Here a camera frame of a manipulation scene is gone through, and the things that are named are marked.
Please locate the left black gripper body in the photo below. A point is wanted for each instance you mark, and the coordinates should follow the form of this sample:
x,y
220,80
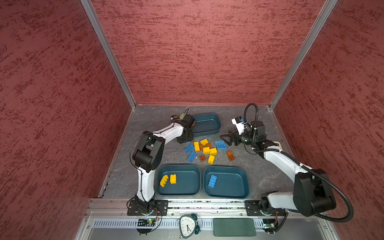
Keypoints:
x,y
184,138

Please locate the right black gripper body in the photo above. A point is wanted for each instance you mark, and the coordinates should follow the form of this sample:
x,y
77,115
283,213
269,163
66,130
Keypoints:
x,y
246,138

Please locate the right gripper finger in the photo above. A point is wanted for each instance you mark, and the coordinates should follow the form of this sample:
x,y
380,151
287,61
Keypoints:
x,y
230,135
232,141

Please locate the yellow brick tall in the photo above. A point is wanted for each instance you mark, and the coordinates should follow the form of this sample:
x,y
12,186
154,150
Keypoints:
x,y
197,146

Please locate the blue brick long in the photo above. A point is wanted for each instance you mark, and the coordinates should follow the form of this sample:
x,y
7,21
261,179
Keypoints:
x,y
212,181

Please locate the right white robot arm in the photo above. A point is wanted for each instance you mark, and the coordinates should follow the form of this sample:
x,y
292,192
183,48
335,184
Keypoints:
x,y
311,195

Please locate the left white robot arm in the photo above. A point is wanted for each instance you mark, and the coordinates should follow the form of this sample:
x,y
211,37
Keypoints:
x,y
148,154

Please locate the brown brick right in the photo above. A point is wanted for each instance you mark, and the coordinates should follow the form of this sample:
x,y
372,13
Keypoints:
x,y
230,156

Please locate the back teal bin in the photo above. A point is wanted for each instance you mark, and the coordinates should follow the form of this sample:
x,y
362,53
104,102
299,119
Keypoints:
x,y
206,124

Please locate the teal bin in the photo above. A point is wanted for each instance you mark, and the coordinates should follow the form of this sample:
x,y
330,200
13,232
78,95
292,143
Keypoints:
x,y
232,182
206,124
188,180

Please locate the yellow brick bottom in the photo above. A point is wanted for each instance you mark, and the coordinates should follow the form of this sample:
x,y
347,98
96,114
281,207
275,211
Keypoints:
x,y
211,159

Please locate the front right teal bin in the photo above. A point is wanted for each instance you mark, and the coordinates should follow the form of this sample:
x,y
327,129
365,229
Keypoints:
x,y
232,182

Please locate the front left teal bin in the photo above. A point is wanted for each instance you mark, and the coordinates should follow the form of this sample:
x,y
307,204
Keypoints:
x,y
188,180

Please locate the right controller board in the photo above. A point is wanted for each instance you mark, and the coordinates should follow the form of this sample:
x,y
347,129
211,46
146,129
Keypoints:
x,y
270,224

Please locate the controller board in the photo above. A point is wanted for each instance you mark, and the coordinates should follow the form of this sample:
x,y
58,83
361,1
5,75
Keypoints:
x,y
270,224
146,223

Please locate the dark green pad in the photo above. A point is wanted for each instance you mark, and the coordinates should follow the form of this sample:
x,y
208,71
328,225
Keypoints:
x,y
234,227

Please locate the white analog clock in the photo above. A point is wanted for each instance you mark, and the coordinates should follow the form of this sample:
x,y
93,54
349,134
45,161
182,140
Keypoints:
x,y
188,225

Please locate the left controller board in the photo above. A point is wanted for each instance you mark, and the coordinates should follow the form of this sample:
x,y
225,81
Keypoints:
x,y
146,223

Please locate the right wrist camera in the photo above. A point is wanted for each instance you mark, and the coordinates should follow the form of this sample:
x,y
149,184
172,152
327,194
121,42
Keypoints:
x,y
239,124

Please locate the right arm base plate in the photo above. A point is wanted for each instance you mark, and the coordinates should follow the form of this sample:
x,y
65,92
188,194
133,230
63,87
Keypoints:
x,y
256,209

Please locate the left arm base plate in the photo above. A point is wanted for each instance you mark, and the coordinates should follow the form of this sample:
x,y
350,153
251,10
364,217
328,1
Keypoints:
x,y
153,208

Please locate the aluminium front rail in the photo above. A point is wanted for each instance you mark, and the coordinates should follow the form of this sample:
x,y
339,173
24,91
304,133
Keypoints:
x,y
175,208

